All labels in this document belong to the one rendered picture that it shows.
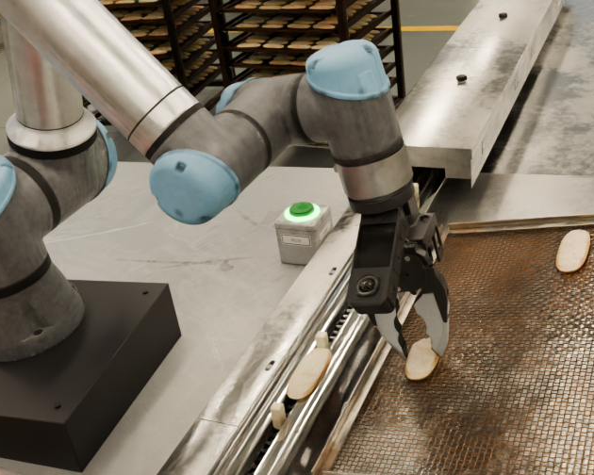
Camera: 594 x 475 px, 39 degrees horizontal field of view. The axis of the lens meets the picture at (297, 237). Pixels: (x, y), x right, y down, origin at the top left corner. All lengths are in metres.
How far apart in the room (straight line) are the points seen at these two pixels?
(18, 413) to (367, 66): 0.57
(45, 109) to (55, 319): 0.27
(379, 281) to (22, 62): 0.51
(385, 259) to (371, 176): 0.08
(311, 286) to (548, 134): 0.69
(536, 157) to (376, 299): 0.84
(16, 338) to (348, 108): 0.54
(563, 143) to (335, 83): 0.91
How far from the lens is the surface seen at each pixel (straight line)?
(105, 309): 1.17
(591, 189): 1.50
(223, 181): 0.78
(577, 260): 1.10
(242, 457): 0.98
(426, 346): 1.00
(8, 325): 1.13
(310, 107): 0.85
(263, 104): 0.86
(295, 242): 1.31
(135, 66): 0.81
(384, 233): 0.87
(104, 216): 1.62
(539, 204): 1.45
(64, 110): 1.11
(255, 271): 1.34
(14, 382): 1.11
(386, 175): 0.85
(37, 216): 1.11
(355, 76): 0.82
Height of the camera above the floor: 1.52
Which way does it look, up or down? 30 degrees down
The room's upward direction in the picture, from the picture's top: 9 degrees counter-clockwise
